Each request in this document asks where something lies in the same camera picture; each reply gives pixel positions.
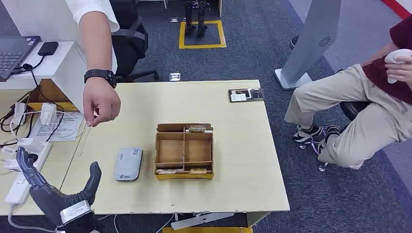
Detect black office chair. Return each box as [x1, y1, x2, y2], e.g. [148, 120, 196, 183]
[109, 0, 160, 83]

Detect white looped cable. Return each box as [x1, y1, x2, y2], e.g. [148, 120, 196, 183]
[9, 110, 89, 142]

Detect black laptop power cable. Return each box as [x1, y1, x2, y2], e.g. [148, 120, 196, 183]
[9, 56, 67, 143]

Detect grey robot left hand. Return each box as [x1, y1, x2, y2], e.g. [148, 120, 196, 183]
[16, 147, 103, 226]

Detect standing person's left hand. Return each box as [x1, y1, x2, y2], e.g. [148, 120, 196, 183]
[83, 78, 121, 128]

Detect grey power strip cable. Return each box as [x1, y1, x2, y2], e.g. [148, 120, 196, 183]
[7, 205, 62, 233]

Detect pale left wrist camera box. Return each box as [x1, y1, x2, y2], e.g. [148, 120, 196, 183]
[59, 200, 97, 233]

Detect grey card reader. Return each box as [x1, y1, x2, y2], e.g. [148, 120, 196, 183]
[113, 147, 144, 182]

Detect yellow floor tape square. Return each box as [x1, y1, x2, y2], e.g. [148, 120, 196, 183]
[178, 20, 227, 50]

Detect black and white sneaker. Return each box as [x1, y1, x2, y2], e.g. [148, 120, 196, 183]
[317, 124, 342, 155]
[292, 124, 323, 143]

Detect black cable bundle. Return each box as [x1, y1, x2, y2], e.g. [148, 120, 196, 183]
[0, 106, 34, 149]

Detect white bracket under table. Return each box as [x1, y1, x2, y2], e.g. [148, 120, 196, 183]
[171, 212, 236, 231]

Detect white power strip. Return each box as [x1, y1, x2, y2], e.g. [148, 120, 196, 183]
[3, 141, 53, 206]

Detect black stool seat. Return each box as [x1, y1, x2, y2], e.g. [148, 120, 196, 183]
[339, 101, 371, 121]

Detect white power adapter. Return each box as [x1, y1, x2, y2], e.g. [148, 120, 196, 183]
[40, 102, 58, 126]
[11, 102, 27, 126]

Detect chrome stool caster base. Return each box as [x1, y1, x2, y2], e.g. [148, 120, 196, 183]
[297, 125, 332, 173]

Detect white plug adapter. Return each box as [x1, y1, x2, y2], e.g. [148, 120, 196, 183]
[17, 137, 44, 153]

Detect black power brick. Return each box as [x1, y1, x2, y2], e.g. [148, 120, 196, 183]
[37, 41, 60, 57]

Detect yellow floor tape strip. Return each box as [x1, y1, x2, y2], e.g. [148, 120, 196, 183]
[162, 226, 254, 233]

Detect dark grey laptop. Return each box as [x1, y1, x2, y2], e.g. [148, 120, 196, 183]
[0, 36, 42, 81]

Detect white desk riser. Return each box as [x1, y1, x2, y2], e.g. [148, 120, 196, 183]
[0, 41, 88, 117]

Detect brown cardboard organizer box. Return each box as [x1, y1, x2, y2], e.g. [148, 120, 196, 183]
[154, 122, 215, 181]

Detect standing person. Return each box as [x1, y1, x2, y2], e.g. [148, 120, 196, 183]
[0, 0, 121, 128]

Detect seated person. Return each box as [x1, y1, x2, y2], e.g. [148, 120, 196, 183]
[284, 14, 412, 170]

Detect printed paper sheet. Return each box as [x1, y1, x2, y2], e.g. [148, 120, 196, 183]
[28, 112, 85, 142]

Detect white handheld controller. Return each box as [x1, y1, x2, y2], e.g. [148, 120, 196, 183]
[384, 49, 412, 84]

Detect small white charger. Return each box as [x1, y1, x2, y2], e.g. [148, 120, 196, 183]
[3, 159, 21, 171]

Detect black wristwatch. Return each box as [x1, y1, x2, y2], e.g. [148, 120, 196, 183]
[84, 69, 118, 89]

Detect seated person's left hand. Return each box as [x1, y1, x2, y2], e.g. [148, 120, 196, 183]
[385, 61, 412, 85]

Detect cardboard box with yellow tape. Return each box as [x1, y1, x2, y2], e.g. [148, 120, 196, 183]
[26, 79, 80, 113]

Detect grey kiosk stand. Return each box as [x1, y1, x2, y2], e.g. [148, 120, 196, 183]
[274, 0, 342, 91]

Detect black robot legs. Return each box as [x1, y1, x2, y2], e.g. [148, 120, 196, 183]
[184, 0, 208, 39]

